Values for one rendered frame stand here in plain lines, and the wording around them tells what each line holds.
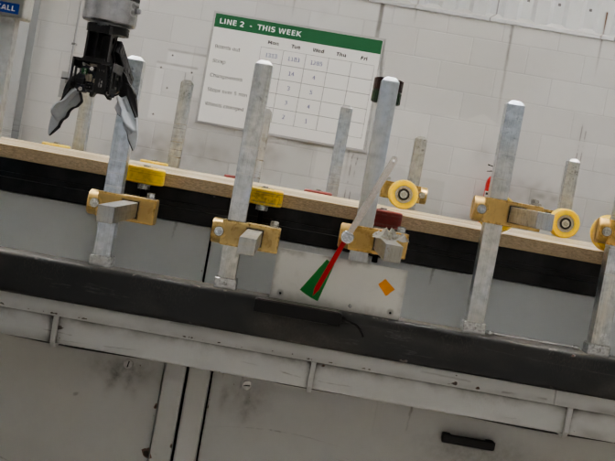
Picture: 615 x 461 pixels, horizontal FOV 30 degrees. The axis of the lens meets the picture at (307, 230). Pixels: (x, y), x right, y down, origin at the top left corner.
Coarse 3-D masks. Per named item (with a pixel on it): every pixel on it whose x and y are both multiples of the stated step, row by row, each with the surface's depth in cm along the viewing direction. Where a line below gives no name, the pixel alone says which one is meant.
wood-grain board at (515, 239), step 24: (0, 144) 243; (24, 144) 276; (72, 168) 243; (96, 168) 243; (168, 168) 292; (216, 192) 244; (288, 192) 268; (312, 192) 319; (336, 216) 244; (408, 216) 247; (432, 216) 291; (504, 240) 244; (528, 240) 244; (552, 240) 267; (576, 240) 318
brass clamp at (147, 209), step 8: (96, 192) 226; (104, 192) 225; (112, 192) 226; (88, 200) 225; (96, 200) 224; (104, 200) 225; (112, 200) 225; (128, 200) 225; (136, 200) 225; (144, 200) 225; (152, 200) 225; (88, 208) 225; (96, 208) 225; (144, 208) 225; (152, 208) 225; (136, 216) 225; (144, 216) 225; (152, 216) 225; (152, 224) 225
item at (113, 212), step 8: (120, 200) 221; (104, 208) 198; (112, 208) 198; (120, 208) 204; (128, 208) 214; (136, 208) 224; (96, 216) 198; (104, 216) 198; (112, 216) 198; (120, 216) 206; (128, 216) 215
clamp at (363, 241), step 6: (342, 222) 227; (342, 228) 226; (348, 228) 226; (360, 228) 225; (366, 228) 225; (372, 228) 225; (354, 234) 225; (360, 234) 225; (366, 234) 225; (354, 240) 225; (360, 240) 225; (366, 240) 225; (372, 240) 225; (348, 246) 225; (354, 246) 225; (360, 246) 225; (366, 246) 225; (372, 246) 225; (372, 252) 225; (402, 258) 226
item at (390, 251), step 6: (378, 240) 216; (384, 240) 207; (390, 240) 211; (378, 246) 213; (384, 246) 198; (390, 246) 196; (396, 246) 196; (402, 246) 196; (378, 252) 210; (384, 252) 196; (390, 252) 196; (396, 252) 196; (402, 252) 196; (384, 258) 196; (390, 258) 196; (396, 258) 196
